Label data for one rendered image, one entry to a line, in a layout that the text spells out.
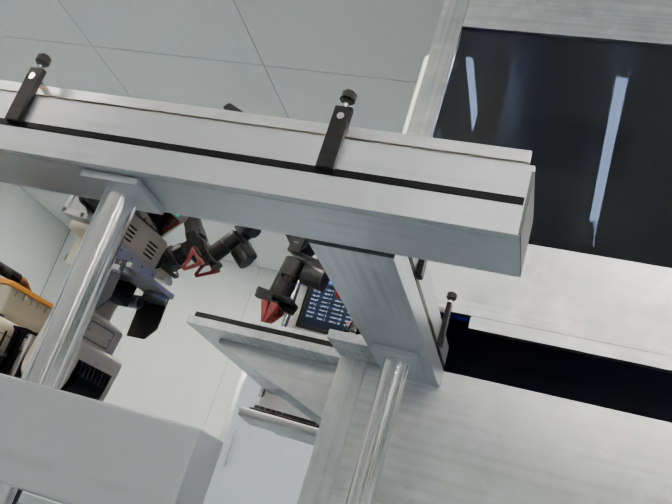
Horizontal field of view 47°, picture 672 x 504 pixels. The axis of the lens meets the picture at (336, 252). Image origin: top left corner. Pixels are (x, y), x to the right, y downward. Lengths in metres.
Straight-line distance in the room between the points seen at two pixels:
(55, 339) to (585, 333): 1.10
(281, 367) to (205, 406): 6.10
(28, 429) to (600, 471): 1.09
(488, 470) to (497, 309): 0.35
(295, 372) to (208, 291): 6.52
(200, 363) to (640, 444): 6.74
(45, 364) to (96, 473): 0.17
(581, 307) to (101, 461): 1.11
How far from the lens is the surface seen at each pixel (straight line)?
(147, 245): 2.49
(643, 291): 1.76
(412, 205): 0.91
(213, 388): 7.97
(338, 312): 2.85
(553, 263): 1.76
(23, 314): 2.59
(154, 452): 0.92
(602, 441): 1.66
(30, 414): 1.01
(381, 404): 1.45
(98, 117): 1.12
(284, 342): 1.79
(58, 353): 1.04
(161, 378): 8.22
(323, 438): 1.69
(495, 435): 1.65
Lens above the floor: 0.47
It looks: 20 degrees up
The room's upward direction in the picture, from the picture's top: 17 degrees clockwise
